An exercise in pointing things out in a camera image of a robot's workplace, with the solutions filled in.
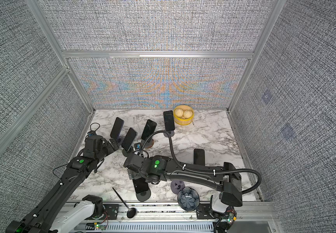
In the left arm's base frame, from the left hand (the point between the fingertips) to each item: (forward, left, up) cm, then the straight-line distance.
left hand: (113, 142), depth 80 cm
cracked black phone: (+11, -19, -5) cm, 23 cm away
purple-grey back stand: (+18, -33, -18) cm, 42 cm away
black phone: (-21, -15, -7) cm, 27 cm away
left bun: (+32, -40, -12) cm, 53 cm away
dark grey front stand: (-24, -16, -17) cm, 33 cm away
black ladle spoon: (-31, -10, -16) cm, 37 cm away
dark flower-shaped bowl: (-27, -40, -16) cm, 50 cm away
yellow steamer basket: (+24, -42, -13) cm, 50 cm away
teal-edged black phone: (+6, -7, -7) cm, 11 cm away
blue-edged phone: (+16, +3, -8) cm, 19 cm away
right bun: (+30, -47, -12) cm, 57 cm away
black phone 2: (-3, -50, -17) cm, 53 cm away
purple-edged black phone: (+18, -32, -5) cm, 37 cm away
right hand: (-14, -14, +2) cm, 20 cm away
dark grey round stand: (+2, -2, -17) cm, 17 cm away
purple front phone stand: (-21, -34, -11) cm, 41 cm away
